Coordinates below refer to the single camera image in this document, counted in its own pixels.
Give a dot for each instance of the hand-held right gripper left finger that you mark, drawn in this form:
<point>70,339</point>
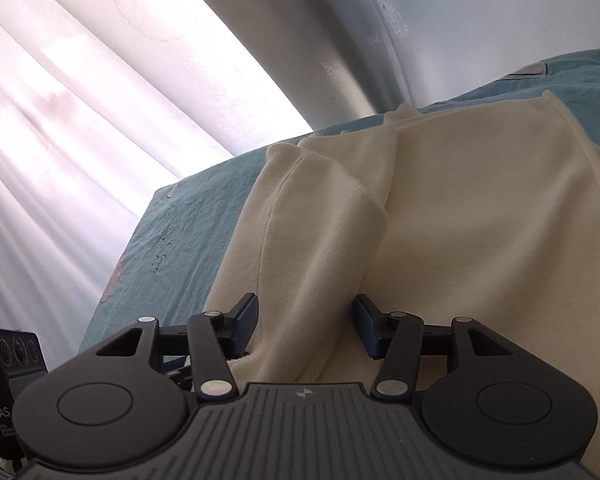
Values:
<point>245,326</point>

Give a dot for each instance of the cream knit sweater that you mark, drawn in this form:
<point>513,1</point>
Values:
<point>455,240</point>

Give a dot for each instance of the teal printed bed sheet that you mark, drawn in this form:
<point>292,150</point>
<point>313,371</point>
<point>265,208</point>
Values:
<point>190,220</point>

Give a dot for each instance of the white sheer curtain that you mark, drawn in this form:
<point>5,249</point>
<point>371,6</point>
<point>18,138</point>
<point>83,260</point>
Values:
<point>55,160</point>

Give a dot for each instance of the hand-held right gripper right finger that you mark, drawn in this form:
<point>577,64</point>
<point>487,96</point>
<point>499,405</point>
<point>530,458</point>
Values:
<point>367,331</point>

